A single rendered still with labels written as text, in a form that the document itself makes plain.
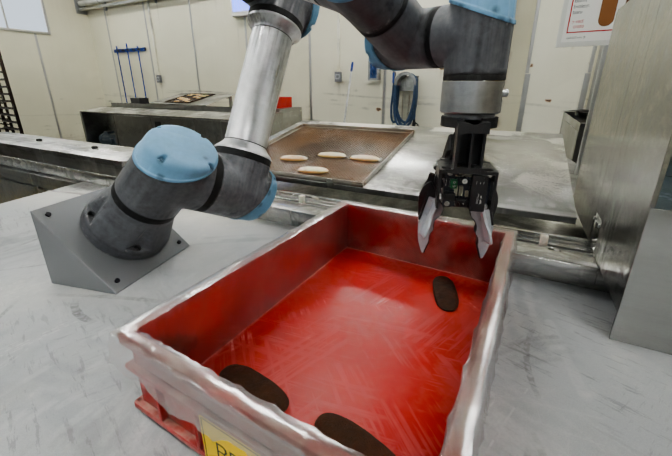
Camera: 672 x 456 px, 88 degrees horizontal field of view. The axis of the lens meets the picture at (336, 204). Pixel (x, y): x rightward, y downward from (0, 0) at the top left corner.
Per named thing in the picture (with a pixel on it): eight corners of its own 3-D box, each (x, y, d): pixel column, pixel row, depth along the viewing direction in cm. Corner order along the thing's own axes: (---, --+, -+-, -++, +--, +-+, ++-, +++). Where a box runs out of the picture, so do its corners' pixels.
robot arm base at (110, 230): (134, 274, 61) (160, 242, 57) (58, 220, 58) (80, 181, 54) (179, 232, 75) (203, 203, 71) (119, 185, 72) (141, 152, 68)
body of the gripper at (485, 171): (432, 213, 46) (441, 119, 42) (430, 193, 54) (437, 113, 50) (494, 217, 44) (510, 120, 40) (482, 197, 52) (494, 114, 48)
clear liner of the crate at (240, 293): (117, 410, 36) (96, 332, 33) (343, 239, 76) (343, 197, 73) (443, 665, 20) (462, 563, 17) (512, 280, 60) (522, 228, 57)
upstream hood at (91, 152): (-38, 151, 166) (-44, 133, 163) (9, 145, 181) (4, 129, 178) (125, 183, 112) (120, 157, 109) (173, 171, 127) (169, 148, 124)
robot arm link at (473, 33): (463, -7, 46) (532, -19, 41) (454, 81, 50) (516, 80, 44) (432, -18, 41) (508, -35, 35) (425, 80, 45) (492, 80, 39)
